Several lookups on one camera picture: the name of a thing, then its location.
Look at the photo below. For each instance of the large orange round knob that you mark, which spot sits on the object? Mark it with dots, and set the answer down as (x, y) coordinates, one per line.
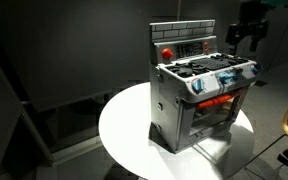
(167, 53)

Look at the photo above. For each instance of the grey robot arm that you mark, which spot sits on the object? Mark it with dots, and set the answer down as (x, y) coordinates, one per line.
(270, 8)

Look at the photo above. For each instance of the small orange stove button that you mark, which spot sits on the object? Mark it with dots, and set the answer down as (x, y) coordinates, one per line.
(206, 50)
(206, 44)

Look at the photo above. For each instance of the grey toy stove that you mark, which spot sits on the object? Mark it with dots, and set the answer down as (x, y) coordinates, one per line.
(170, 100)

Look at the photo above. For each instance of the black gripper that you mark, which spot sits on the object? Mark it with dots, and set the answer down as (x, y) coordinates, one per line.
(250, 25)

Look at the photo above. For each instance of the dark leaning panel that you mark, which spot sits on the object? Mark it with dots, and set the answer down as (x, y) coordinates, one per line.
(14, 110)

